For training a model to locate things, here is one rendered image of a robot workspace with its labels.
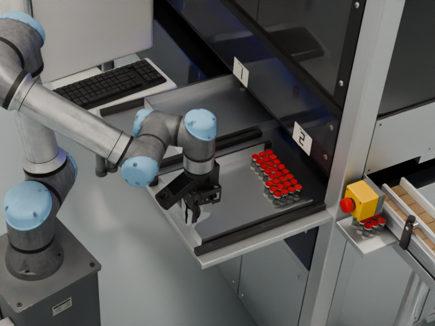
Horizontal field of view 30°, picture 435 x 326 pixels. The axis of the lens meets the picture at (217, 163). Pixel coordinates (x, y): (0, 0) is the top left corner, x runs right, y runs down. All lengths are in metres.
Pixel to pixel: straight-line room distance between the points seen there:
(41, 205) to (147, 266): 1.25
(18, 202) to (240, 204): 0.60
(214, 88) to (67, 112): 0.91
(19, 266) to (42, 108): 0.51
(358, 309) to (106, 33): 1.23
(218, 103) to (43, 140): 0.71
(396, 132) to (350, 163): 0.15
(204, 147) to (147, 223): 1.52
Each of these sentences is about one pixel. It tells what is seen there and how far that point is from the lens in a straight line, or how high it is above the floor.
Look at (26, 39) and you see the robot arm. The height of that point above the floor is 1.41.
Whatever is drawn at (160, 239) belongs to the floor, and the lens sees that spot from 3.32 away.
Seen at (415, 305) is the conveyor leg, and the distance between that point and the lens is 2.37.
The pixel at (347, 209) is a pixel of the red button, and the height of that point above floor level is 1.00.
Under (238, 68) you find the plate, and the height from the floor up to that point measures 1.02.
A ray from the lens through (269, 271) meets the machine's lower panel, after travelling 2.71.
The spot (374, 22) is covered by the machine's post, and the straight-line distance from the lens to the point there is 1.86.
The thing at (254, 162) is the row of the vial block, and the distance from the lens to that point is 2.31.
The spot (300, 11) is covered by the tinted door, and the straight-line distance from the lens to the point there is 2.13.
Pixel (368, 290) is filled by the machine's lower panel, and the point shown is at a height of 0.47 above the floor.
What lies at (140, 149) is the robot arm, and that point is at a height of 1.26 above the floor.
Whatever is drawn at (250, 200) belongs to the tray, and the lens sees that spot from 2.24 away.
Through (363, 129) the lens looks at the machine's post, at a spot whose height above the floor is 1.19.
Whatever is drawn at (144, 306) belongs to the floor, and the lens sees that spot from 3.10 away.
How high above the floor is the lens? 2.44
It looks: 42 degrees down
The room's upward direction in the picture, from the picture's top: 5 degrees clockwise
